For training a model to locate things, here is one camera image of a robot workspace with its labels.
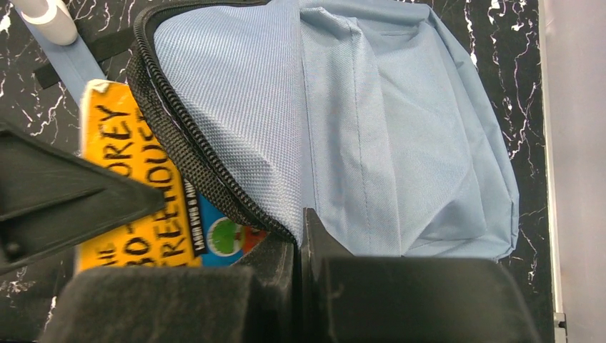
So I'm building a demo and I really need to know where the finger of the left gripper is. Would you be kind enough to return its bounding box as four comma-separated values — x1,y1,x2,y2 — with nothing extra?
1,121,164,274

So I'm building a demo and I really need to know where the blue student backpack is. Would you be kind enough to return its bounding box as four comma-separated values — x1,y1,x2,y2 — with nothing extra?
14,0,521,262

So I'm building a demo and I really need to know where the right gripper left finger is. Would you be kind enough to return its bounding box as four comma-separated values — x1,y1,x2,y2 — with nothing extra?
40,234,296,342

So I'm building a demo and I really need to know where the white vertical pvc pipe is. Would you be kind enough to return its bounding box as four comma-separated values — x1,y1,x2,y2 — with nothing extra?
11,0,79,46

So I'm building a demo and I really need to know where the orange treehouse book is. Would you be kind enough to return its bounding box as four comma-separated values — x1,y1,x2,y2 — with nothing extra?
74,79,267,272

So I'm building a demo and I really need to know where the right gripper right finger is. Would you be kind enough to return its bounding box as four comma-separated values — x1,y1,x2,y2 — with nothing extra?
301,208,540,342

